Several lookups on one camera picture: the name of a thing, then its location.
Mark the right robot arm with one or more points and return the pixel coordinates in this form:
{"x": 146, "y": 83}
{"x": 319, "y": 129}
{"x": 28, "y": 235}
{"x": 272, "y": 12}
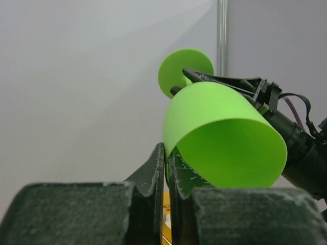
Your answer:
{"x": 306, "y": 161}

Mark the green goblet front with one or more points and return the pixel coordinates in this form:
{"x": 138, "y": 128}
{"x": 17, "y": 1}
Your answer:
{"x": 217, "y": 131}

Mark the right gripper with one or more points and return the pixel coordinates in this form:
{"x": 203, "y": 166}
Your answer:
{"x": 265, "y": 94}

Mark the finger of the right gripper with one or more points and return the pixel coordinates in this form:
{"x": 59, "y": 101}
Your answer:
{"x": 174, "y": 90}

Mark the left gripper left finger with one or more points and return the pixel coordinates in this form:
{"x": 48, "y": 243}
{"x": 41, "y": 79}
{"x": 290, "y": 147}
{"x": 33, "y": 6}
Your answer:
{"x": 126, "y": 212}

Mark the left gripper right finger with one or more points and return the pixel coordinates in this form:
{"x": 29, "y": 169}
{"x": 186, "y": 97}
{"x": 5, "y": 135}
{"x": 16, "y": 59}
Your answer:
{"x": 204, "y": 214}

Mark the gold wire wine glass rack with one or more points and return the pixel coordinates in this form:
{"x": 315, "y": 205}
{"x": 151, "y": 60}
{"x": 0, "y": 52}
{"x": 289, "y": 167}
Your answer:
{"x": 166, "y": 222}

